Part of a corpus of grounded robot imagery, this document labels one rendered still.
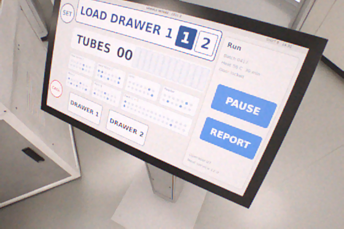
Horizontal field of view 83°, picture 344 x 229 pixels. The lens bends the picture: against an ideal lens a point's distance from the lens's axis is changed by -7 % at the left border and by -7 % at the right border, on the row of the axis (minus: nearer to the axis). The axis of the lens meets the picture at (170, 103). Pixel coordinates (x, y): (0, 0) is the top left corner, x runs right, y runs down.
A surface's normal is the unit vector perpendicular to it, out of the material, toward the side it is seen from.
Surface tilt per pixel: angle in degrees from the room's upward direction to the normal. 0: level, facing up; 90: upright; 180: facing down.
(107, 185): 0
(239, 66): 50
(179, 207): 0
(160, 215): 3
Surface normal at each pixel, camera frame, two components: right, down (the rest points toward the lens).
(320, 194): 0.00, -0.59
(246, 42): -0.33, 0.18
